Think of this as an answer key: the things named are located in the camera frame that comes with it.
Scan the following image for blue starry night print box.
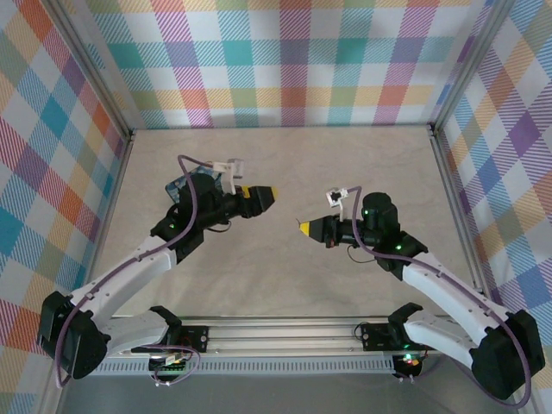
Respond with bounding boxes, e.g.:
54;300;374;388
166;166;228;204

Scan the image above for right controller board with LEDs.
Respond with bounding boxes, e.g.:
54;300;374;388
394;353;426;379

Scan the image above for left controller board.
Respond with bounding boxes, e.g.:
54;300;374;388
148;353;191;376

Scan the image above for aluminium table side rail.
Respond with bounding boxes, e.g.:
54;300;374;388
41;129;137;414
429;124;492;305

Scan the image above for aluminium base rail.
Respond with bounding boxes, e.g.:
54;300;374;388
110;314;445;359

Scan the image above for slotted grey cable duct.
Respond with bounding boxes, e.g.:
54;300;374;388
97;360;398;376

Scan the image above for aluminium frame post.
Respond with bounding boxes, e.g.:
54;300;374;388
49;0;137;141
429;0;517;133

